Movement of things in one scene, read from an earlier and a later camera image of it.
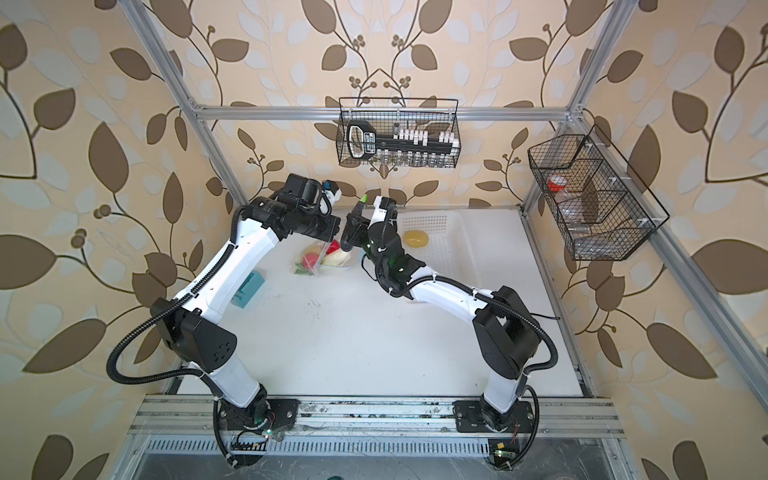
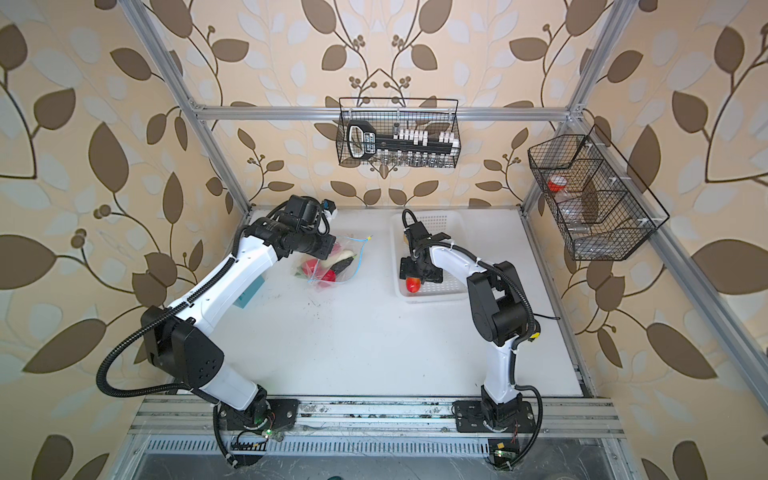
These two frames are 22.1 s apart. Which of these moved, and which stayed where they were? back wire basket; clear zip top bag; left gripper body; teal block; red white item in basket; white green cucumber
Moved: left gripper body; clear zip top bag
Stayed: back wire basket; white green cucumber; teal block; red white item in basket
